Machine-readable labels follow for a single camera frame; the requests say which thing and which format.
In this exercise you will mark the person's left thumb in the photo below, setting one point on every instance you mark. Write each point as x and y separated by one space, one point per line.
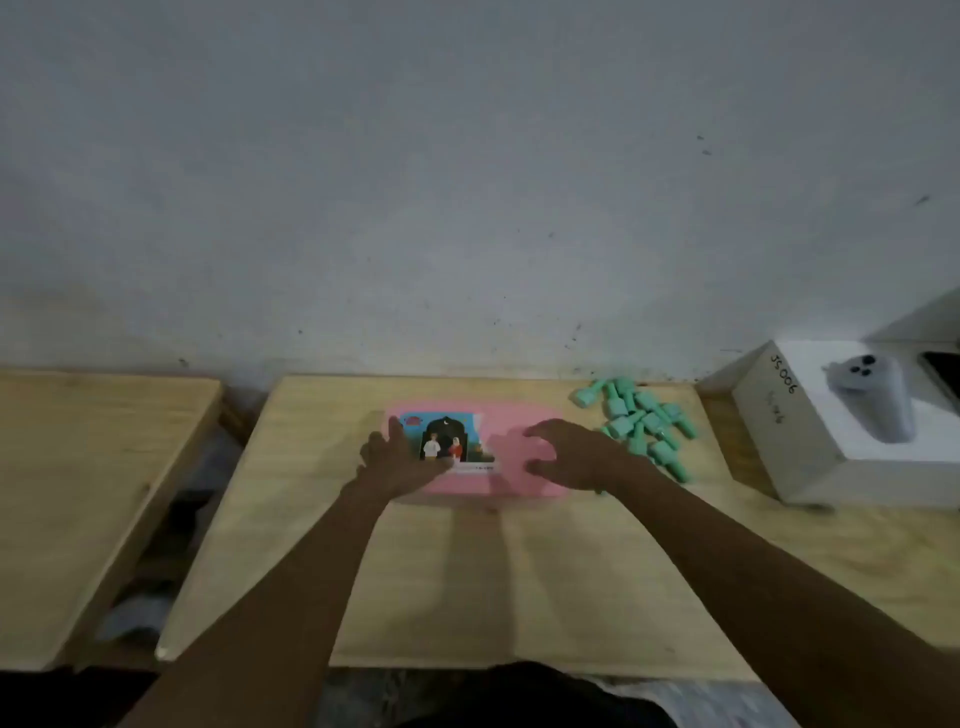
439 466

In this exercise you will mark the black phone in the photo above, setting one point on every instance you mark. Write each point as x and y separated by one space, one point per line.
945 375

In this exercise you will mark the person's left forearm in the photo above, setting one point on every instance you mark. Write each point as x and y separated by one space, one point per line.
285 600

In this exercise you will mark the person's dark trousers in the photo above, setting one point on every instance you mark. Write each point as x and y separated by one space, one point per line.
525 697

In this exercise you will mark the person's right hand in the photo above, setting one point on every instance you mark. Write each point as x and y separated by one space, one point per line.
581 457

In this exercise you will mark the white cardboard box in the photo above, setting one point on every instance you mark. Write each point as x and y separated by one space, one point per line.
802 442

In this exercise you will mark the pile of green plastic bottles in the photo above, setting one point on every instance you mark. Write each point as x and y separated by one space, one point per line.
645 424

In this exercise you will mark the person's left hand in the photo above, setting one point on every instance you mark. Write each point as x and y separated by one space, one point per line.
394 469

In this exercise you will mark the person's right thumb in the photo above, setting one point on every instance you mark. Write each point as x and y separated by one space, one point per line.
541 468

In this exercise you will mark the pink box with picture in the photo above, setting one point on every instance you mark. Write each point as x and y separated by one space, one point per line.
502 450

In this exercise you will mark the person's right forearm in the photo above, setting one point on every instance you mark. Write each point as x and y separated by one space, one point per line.
757 592

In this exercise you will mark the grey handheld controller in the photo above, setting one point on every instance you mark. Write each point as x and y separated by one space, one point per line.
877 394

